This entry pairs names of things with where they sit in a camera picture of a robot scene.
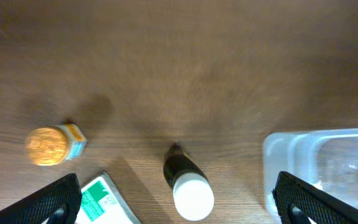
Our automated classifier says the white green medicine box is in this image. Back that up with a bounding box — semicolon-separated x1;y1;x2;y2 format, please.
75;172;141;224

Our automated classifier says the black bottle white cap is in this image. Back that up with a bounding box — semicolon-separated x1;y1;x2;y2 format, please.
163;143;214;222

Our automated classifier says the clear plastic container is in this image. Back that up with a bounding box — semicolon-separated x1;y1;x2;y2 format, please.
263;128;358;223

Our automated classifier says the gold lid small jar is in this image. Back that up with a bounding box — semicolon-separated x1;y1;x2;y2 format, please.
24;123;87;166

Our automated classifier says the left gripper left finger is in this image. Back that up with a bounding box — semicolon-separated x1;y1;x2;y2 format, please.
0;173;82;224

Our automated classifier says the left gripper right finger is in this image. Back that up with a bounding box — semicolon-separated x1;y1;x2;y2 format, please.
272;171;358;224

